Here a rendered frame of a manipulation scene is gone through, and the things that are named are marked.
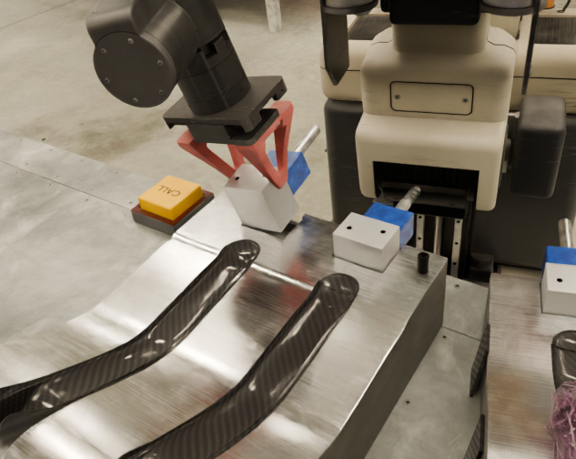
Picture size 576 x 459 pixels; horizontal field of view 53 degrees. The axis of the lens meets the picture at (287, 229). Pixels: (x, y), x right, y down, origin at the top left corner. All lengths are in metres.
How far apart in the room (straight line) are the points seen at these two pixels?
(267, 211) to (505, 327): 0.24
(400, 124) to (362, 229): 0.42
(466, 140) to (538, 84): 0.31
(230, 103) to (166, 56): 0.11
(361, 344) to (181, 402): 0.15
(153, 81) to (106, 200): 0.46
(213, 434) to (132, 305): 0.17
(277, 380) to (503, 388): 0.17
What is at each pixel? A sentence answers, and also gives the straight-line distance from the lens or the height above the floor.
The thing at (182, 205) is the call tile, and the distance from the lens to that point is 0.75.
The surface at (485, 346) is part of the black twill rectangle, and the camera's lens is 0.51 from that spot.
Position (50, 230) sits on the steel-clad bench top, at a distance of 0.84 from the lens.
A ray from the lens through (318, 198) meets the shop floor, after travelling 2.14.
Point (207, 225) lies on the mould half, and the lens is 0.60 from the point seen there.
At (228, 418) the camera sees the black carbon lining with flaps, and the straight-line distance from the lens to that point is 0.44.
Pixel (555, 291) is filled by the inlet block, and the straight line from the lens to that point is 0.54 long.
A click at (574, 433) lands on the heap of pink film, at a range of 0.42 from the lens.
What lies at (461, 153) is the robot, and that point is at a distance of 0.90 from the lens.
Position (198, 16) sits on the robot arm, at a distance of 0.48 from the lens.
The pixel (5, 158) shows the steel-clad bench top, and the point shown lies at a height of 0.80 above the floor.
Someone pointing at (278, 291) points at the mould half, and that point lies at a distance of 0.52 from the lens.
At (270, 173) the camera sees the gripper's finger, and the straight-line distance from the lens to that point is 0.53.
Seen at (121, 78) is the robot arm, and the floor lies 1.10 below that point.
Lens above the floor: 1.25
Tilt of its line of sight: 38 degrees down
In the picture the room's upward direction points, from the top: 8 degrees counter-clockwise
